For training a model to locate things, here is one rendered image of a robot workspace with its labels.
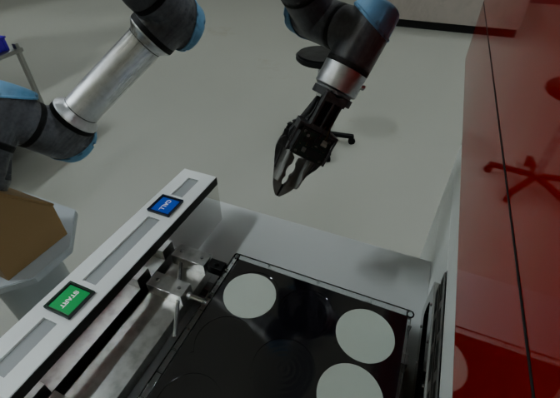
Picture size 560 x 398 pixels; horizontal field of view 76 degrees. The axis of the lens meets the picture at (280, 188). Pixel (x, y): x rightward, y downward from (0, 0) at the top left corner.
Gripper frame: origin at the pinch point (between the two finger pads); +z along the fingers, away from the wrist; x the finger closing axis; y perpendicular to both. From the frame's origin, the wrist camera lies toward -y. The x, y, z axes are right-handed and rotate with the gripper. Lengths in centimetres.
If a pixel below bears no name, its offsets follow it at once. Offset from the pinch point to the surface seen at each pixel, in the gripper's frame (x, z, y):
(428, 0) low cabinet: 149, -203, -511
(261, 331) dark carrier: 6.8, 20.9, 13.7
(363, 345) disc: 22.6, 13.9, 16.3
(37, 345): -24.7, 32.8, 20.5
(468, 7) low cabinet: 198, -215, -491
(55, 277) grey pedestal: -39, 55, -19
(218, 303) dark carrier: -1.3, 22.9, 8.2
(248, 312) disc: 4.1, 20.8, 10.2
